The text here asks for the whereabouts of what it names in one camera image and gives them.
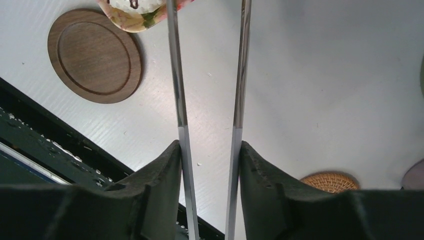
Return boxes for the woven rattan coaster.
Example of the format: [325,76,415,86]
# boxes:
[300,171,360,194]

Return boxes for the dark wooden coaster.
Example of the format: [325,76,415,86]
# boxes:
[47,8,144,104]

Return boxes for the white chocolate-striped donut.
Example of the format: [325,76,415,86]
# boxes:
[106,0,166,14]

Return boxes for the floral dessert tray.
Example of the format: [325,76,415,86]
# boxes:
[96,0,196,34]

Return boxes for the silver metal tongs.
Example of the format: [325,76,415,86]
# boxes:
[165,0,252,240]

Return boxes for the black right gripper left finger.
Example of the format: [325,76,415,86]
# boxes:
[0,140,182,240]

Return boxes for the green three-tier stand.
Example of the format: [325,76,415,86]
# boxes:
[419,58,424,96]

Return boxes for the purple mug black handle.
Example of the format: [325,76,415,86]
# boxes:
[401,159,424,191]

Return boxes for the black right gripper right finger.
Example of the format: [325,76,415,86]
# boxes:
[239,141,424,240]

